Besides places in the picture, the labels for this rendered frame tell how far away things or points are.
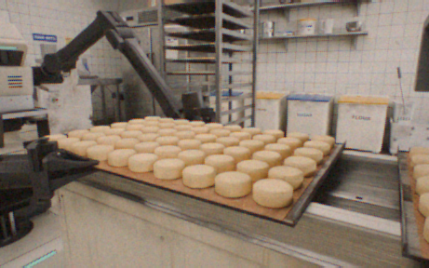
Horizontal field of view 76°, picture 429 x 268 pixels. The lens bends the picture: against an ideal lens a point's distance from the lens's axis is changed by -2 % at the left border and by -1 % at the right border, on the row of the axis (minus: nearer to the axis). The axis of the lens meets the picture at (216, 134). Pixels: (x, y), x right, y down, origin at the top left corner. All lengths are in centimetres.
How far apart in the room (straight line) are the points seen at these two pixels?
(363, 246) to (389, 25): 413
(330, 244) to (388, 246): 6
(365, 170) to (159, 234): 42
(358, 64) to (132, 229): 407
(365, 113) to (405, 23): 131
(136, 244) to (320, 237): 34
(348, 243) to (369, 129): 343
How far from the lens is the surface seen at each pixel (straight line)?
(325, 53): 444
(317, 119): 382
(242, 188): 37
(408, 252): 33
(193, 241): 46
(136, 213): 54
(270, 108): 396
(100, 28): 115
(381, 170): 64
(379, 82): 438
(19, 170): 55
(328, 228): 37
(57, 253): 159
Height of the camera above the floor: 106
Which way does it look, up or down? 13 degrees down
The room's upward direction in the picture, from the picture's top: straight up
